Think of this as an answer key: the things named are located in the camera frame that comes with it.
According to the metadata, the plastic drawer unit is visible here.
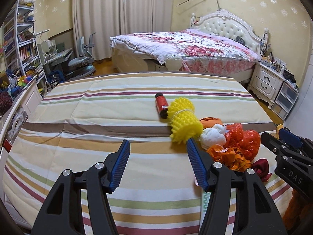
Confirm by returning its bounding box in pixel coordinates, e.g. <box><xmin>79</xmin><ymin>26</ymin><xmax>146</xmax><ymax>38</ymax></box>
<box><xmin>271</xmin><ymin>80</ymin><xmax>299</xmax><ymax>121</ymax></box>

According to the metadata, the red bottle with black cap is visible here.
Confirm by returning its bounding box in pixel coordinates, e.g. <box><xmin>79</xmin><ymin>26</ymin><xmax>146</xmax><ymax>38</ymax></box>
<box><xmin>155</xmin><ymin>92</ymin><xmax>170</xmax><ymax>119</ymax></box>

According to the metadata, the grey desk chair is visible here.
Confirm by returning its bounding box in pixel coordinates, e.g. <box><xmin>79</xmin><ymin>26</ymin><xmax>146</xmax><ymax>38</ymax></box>
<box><xmin>67</xmin><ymin>32</ymin><xmax>96</xmax><ymax>77</ymax></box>

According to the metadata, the white green-print packet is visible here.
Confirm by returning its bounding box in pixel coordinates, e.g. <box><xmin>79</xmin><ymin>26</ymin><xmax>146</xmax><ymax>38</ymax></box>
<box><xmin>195</xmin><ymin>176</ymin><xmax>209</xmax><ymax>213</ymax></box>

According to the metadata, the dark clothes pile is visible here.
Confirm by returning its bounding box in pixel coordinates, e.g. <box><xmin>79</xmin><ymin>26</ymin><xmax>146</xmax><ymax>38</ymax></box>
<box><xmin>281</xmin><ymin>69</ymin><xmax>299</xmax><ymax>89</ymax></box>

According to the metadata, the floral quilt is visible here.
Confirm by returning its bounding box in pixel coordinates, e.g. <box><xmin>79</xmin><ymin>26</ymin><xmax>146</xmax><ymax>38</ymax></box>
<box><xmin>110</xmin><ymin>28</ymin><xmax>261</xmax><ymax>73</ymax></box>

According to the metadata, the pile of colourful toys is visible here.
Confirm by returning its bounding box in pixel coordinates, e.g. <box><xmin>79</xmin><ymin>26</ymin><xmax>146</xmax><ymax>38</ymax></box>
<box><xmin>0</xmin><ymin>71</ymin><xmax>37</xmax><ymax>96</ymax></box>

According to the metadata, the beige curtain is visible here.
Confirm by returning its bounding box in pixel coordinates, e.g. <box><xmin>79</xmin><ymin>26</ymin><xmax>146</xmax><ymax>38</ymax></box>
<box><xmin>72</xmin><ymin>0</ymin><xmax>175</xmax><ymax>61</ymax></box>

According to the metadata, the white bookshelf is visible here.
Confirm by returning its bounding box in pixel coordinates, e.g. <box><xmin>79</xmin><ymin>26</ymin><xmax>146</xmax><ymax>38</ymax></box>
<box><xmin>1</xmin><ymin>0</ymin><xmax>48</xmax><ymax>89</ymax></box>

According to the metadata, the yellow foam net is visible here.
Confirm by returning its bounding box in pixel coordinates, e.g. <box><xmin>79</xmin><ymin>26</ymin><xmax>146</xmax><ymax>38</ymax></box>
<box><xmin>167</xmin><ymin>97</ymin><xmax>204</xmax><ymax>144</ymax></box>

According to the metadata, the orange fabric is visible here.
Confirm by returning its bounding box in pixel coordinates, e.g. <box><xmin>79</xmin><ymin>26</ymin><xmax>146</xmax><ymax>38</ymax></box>
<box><xmin>283</xmin><ymin>188</ymin><xmax>307</xmax><ymax>227</ymax></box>

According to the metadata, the bed with floral cover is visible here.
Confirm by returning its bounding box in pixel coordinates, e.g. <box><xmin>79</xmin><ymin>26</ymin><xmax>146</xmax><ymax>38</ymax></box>
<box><xmin>109</xmin><ymin>10</ymin><xmax>269</xmax><ymax>84</ymax></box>

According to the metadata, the grey study desk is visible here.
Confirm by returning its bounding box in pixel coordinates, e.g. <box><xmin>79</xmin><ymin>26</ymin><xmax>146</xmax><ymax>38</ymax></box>
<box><xmin>40</xmin><ymin>39</ymin><xmax>74</xmax><ymax>79</ymax></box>

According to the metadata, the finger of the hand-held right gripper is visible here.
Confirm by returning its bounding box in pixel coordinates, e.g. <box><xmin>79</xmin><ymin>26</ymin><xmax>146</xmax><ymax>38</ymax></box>
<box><xmin>260</xmin><ymin>132</ymin><xmax>291</xmax><ymax>157</ymax></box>
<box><xmin>278</xmin><ymin>128</ymin><xmax>313</xmax><ymax>153</ymax></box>

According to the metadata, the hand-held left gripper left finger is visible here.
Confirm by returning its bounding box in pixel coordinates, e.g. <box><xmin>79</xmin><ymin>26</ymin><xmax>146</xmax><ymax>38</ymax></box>
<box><xmin>31</xmin><ymin>139</ymin><xmax>131</xmax><ymax>235</ymax></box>

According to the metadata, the white tissue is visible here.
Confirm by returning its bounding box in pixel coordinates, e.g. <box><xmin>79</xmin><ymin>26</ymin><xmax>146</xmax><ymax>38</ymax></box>
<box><xmin>201</xmin><ymin>124</ymin><xmax>227</xmax><ymax>150</ymax></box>

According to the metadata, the nightstand clutter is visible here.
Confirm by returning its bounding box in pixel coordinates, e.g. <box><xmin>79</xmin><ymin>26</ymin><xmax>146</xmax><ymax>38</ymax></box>
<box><xmin>260</xmin><ymin>51</ymin><xmax>286</xmax><ymax>69</ymax></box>

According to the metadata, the striped bed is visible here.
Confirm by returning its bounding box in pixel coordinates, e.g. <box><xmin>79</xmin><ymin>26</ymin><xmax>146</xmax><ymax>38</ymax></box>
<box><xmin>2</xmin><ymin>71</ymin><xmax>294</xmax><ymax>235</ymax></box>

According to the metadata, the red plastic bag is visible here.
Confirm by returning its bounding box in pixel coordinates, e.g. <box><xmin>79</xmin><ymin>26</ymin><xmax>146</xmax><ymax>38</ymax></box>
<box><xmin>225</xmin><ymin>124</ymin><xmax>262</xmax><ymax>162</ymax></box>

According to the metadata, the white nightstand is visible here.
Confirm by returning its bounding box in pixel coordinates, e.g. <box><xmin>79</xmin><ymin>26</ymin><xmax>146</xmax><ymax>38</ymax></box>
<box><xmin>247</xmin><ymin>61</ymin><xmax>285</xmax><ymax>109</ymax></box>

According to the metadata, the dark red pompom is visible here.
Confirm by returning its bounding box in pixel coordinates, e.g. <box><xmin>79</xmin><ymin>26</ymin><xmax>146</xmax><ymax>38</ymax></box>
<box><xmin>0</xmin><ymin>91</ymin><xmax>13</xmax><ymax>118</ymax></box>

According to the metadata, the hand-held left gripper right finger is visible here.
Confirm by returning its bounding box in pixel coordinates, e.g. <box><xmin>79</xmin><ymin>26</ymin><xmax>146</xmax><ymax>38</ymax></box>
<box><xmin>186</xmin><ymin>138</ymin><xmax>289</xmax><ymax>235</ymax></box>

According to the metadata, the orange paper bag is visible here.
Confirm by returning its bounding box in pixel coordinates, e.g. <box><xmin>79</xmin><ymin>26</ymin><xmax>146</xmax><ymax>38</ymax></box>
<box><xmin>199</xmin><ymin>117</ymin><xmax>223</xmax><ymax>129</ymax></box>

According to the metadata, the dark red cloth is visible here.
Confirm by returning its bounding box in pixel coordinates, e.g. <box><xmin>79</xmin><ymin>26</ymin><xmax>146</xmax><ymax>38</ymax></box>
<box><xmin>252</xmin><ymin>159</ymin><xmax>273</xmax><ymax>182</ymax></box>

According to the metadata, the orange plastic bag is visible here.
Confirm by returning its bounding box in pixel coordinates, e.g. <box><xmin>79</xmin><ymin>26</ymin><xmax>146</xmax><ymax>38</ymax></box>
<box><xmin>206</xmin><ymin>145</ymin><xmax>252</xmax><ymax>172</ymax></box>

